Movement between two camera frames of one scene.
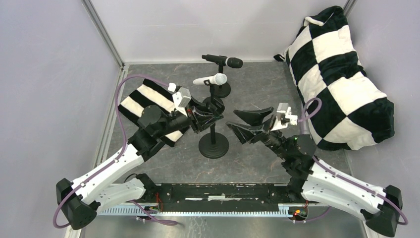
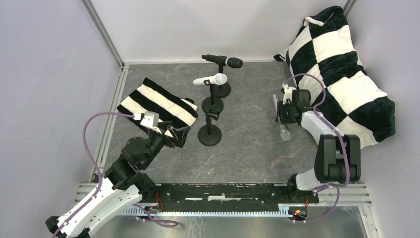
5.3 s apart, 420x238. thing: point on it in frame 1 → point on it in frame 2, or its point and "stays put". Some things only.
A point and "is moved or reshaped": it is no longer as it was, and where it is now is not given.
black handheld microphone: x=232 y=62 stays put
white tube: x=219 y=79 stays put
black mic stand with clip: x=224 y=90 stays put
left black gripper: x=194 y=118 → x=169 y=137
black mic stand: x=213 y=145 is moved or reshaped
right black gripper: x=262 y=132 → x=286 y=116
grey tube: x=305 y=127 → x=285 y=132
